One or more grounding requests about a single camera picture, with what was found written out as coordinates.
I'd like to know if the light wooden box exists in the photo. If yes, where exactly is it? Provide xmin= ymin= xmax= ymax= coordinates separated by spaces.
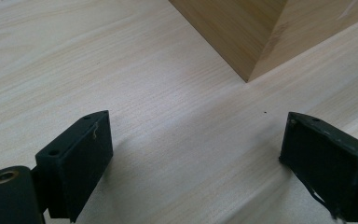
xmin=168 ymin=0 xmax=358 ymax=84

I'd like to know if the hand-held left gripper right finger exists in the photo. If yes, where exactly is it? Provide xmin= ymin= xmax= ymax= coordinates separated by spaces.
xmin=279 ymin=111 xmax=358 ymax=224

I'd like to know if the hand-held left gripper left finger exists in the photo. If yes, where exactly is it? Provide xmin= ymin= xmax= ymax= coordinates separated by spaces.
xmin=34 ymin=109 xmax=114 ymax=224

